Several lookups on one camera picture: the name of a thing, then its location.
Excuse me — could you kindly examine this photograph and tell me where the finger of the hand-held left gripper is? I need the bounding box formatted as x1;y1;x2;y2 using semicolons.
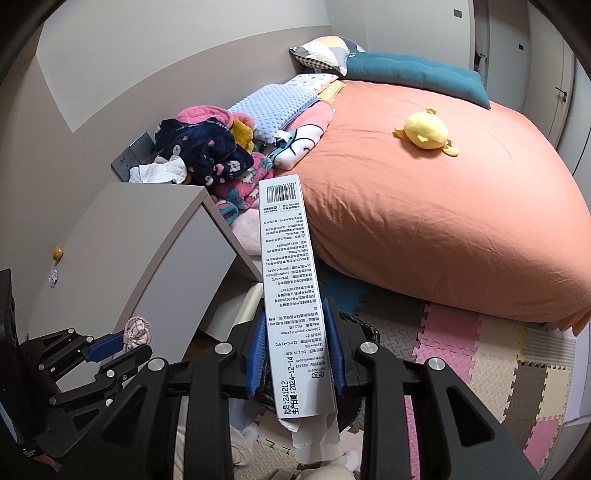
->
18;328;126;393
48;345;154;418

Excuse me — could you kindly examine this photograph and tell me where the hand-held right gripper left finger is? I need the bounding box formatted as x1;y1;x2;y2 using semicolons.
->
99;318;271;480

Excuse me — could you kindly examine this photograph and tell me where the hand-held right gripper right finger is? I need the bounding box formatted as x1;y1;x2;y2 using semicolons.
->
322;298;541;480

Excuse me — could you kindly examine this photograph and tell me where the plaid cloth ball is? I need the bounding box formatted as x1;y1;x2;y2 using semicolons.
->
124;316;153;348

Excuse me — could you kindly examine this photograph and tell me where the white cardboard box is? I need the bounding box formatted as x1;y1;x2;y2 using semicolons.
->
259;174;345;463

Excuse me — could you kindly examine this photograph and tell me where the grey bedside cabinet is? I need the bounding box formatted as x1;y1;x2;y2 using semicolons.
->
198;254;265;342

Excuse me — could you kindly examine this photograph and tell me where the white plastic bag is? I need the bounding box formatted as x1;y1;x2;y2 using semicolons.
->
228;399;262;457

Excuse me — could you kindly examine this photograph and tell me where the grey chest of drawers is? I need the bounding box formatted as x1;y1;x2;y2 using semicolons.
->
28;181;263;370

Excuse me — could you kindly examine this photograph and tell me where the beige cloth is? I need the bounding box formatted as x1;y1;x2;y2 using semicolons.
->
286;462;356;480

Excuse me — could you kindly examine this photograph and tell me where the pale pink fluffy blanket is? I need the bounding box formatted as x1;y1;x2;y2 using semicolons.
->
231;208;264;254

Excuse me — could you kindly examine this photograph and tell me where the pastel foam puzzle mat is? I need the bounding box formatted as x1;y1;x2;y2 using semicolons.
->
259;268;575;480

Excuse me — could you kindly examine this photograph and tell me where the pink printed fleece blanket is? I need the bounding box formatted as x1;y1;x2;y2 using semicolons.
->
205;152;278;222

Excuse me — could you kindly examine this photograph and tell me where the orange duvet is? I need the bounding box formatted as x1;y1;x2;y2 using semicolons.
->
274;79;589;337

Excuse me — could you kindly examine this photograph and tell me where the white crumpled cloth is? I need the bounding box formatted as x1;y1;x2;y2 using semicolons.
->
129;156;188;184

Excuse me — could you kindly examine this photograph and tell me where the navy printed fleece garment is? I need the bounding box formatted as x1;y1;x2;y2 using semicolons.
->
154;117;254;188

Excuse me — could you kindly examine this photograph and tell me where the white pink cartoon blanket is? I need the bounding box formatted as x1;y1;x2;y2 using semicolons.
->
268;104;337;169

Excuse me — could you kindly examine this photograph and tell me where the yellow fuzzy cloth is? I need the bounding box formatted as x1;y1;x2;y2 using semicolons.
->
231;117;256;151

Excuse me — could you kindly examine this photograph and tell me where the yellow duck plush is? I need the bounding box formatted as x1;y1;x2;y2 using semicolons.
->
394;108;460;158

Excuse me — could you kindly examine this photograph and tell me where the light blue dotted blanket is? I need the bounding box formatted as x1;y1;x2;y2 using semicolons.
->
228;84;319;144

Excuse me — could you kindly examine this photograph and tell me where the pink fleece garment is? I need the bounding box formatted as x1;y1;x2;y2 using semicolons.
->
178;105;257;134

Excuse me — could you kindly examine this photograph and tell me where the yellow dotted cloth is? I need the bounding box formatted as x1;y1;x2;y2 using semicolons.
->
318;80;346;103

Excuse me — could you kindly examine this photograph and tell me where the white spotted blanket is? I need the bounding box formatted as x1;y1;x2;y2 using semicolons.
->
286;72;340;97

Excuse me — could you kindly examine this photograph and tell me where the teal cushion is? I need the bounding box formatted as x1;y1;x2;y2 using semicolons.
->
344;52;491;110

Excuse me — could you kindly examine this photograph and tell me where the patchwork pattern pillow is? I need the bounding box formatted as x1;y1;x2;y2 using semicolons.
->
289;36;365;78

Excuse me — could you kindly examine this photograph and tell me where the white door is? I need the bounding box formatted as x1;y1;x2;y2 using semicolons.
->
526;0;578;153

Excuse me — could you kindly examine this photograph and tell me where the dark wall socket panel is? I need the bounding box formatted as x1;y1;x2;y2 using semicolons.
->
111;131;158;180

